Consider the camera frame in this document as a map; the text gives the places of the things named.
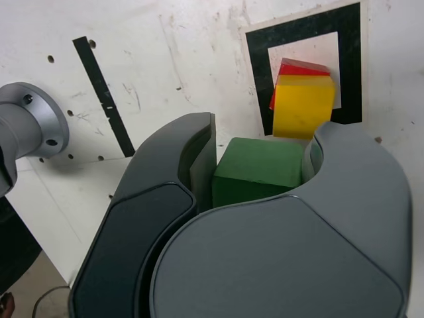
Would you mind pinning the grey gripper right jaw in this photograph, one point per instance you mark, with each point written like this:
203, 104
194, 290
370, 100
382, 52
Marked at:
281, 258

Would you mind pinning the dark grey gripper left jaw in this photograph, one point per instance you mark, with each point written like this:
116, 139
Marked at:
132, 232

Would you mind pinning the green cube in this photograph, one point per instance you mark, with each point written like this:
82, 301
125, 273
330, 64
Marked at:
258, 165

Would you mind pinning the yellow cube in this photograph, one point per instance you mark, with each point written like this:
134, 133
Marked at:
301, 106

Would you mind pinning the red cube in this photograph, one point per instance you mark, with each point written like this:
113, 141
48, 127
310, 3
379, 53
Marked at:
295, 68

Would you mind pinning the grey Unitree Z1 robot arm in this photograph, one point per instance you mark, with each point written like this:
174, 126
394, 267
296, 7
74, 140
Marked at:
33, 126

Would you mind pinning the black tape square outline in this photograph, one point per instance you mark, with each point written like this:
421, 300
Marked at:
260, 66

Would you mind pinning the black tape strip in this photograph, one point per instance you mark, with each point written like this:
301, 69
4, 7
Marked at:
105, 99

